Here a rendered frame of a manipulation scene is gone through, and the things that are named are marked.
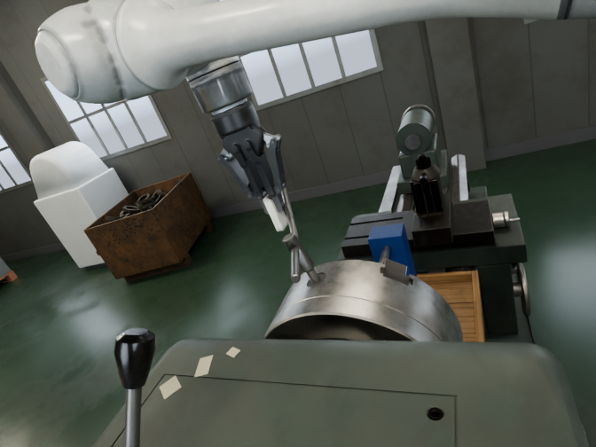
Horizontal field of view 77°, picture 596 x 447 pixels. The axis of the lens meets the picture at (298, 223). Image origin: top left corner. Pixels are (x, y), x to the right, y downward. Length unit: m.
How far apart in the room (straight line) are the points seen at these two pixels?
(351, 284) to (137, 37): 0.41
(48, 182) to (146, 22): 4.53
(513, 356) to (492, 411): 0.06
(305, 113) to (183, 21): 3.57
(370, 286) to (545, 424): 0.28
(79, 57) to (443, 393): 0.48
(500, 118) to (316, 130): 1.73
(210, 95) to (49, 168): 4.30
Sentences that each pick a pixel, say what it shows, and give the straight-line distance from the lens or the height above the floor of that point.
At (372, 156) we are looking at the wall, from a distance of 4.01.
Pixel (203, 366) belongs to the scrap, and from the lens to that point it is 0.51.
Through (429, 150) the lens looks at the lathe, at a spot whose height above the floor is 1.02.
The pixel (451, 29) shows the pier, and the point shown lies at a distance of 3.60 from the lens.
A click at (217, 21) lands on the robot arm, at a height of 1.60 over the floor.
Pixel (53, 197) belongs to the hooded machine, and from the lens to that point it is 4.97.
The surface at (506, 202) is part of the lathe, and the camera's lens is 1.33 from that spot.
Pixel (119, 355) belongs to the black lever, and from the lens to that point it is 0.34.
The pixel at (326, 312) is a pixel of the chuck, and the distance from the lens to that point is 0.52.
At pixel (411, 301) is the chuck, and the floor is 1.20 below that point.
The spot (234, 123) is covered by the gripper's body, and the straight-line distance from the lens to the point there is 0.63.
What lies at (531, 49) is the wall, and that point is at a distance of 3.90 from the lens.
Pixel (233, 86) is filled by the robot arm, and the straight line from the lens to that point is 0.62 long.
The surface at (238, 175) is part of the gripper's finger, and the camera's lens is 0.69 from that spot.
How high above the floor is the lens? 1.56
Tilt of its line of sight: 24 degrees down
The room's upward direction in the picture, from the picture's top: 21 degrees counter-clockwise
